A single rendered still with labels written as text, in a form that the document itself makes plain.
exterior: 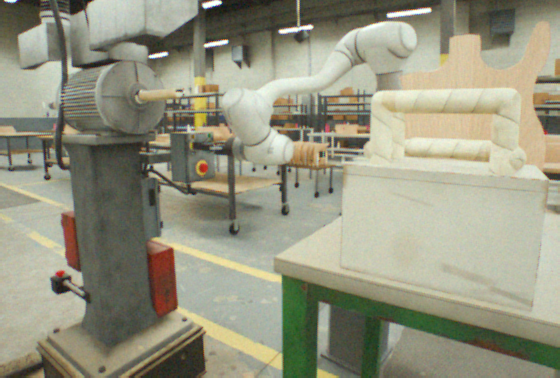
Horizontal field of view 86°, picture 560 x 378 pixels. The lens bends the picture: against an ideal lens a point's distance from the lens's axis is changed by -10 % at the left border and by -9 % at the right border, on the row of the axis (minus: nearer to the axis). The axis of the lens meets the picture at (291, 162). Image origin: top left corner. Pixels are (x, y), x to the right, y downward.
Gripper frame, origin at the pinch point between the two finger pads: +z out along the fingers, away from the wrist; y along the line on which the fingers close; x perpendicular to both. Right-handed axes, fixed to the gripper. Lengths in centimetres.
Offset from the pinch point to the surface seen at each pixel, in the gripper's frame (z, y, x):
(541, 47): -106, -5, 25
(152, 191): 23.6, -6.3, -19.9
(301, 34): -29, 28, 44
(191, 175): 4.0, -1.2, -11.9
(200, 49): 722, 668, 244
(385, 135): -83, -40, 7
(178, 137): 8.3, -3.5, 3.2
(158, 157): 14.1, -9.1, -4.6
